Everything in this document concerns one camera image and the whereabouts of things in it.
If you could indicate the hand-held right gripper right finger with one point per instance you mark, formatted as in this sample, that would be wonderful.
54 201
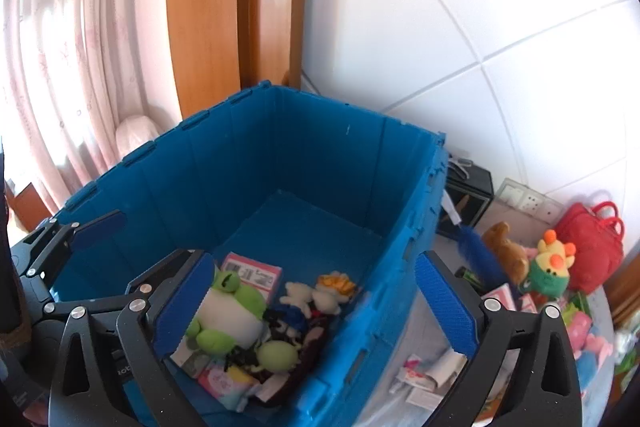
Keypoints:
447 304

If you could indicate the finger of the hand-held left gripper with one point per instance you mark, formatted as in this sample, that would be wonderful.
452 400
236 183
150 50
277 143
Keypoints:
100 229
162 269

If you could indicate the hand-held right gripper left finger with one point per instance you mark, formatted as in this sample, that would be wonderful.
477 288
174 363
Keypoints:
182 307

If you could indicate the green frog plush toy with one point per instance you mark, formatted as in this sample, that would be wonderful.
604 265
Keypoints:
235 312

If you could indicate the blue plastic crate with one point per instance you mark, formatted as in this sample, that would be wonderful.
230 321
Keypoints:
310 147

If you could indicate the grey cloth desktop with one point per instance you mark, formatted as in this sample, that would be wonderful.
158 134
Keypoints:
425 332

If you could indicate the pink white box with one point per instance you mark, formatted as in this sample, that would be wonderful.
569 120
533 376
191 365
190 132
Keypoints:
500 298

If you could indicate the blue feather stick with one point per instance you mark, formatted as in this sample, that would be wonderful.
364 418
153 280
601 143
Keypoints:
480 257

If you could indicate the white tube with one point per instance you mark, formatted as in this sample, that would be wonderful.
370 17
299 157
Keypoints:
447 367

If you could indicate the pink white packet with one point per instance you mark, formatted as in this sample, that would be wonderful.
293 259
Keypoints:
415 372

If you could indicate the brown plush toy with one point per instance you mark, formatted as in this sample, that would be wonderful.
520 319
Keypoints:
505 252

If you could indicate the pink barcode box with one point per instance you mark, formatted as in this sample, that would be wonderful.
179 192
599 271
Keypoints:
252 269

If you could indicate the pink printed packet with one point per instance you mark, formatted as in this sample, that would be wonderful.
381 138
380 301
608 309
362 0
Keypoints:
222 387

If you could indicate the white flat box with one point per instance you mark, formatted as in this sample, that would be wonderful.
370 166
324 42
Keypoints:
422 398

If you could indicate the pale rounded object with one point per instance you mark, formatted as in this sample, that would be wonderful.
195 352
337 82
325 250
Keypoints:
136 137

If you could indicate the green orange plush toy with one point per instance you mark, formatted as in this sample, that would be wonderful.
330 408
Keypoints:
547 274

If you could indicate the black box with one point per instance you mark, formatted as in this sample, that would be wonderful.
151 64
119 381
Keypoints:
472 199

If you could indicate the black toy figure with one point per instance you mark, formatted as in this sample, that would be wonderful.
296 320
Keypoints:
287 334

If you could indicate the white plush with yellow crown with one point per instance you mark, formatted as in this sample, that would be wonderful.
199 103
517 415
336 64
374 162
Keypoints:
320 294

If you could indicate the green packet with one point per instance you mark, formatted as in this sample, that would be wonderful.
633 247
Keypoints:
581 302

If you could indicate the pink blue plush toy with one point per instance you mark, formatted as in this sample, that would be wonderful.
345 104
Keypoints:
587 342

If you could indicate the red handbag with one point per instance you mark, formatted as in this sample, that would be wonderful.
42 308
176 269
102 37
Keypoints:
592 247

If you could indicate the pink sheer curtain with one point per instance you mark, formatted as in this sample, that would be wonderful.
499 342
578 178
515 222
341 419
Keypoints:
75 57

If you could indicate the white plastic bag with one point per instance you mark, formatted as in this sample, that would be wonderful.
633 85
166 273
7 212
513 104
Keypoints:
629 347

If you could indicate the white wall socket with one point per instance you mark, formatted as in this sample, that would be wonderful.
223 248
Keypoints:
530 201

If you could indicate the wooden frame post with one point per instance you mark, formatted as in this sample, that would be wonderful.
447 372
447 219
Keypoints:
625 292

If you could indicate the wooden door frame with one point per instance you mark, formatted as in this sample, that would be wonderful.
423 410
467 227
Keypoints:
235 7

